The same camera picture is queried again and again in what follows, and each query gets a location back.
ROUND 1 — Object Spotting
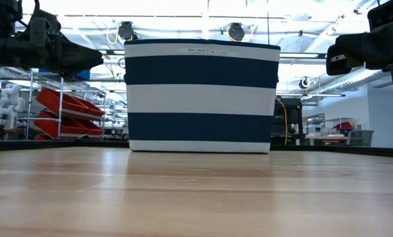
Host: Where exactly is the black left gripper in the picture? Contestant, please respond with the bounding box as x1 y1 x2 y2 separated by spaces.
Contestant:
18 8 105 76

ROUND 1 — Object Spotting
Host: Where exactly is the navy white striped fabric basket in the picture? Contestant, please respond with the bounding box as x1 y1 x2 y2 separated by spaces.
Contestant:
122 38 282 154

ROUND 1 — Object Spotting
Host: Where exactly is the blue plastic bin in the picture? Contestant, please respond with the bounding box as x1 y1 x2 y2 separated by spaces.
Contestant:
38 67 92 82

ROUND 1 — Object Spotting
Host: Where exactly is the metal shelf rack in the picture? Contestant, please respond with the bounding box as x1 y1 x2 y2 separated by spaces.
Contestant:
18 68 109 141

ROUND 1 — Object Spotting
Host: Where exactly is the red plastic bin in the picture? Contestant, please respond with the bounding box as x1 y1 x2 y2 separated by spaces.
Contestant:
34 110 104 141
35 87 106 118

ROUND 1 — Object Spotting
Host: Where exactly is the black ceiling fixture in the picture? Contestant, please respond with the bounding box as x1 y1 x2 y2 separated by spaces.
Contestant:
118 21 140 42
227 22 246 42

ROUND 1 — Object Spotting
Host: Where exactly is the small red bin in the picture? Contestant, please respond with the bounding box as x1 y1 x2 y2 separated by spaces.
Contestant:
333 120 354 131

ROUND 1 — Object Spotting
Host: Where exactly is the grey chair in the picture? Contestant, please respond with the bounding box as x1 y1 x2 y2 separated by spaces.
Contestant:
346 129 375 147

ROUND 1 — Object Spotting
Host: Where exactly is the tan horizontal rod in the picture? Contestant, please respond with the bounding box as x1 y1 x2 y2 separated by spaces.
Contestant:
0 127 26 135

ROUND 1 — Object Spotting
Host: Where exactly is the long light desk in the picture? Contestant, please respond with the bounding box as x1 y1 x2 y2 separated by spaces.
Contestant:
304 134 349 146

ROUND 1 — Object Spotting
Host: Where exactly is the black machine cabinet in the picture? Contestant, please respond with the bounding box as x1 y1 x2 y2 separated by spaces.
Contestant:
271 97 305 145

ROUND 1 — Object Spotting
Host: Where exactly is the yellow ceiling cable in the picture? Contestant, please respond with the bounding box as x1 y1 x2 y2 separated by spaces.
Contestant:
105 26 120 46

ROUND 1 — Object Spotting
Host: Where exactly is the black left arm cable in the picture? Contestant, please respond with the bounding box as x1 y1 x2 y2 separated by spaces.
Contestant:
16 0 42 29

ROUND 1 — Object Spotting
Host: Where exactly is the black metal table frame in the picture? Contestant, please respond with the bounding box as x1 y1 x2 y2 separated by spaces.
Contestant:
0 140 393 159

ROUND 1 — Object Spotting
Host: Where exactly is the yellow hanging cable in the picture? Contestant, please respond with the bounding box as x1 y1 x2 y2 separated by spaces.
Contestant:
275 97 288 145

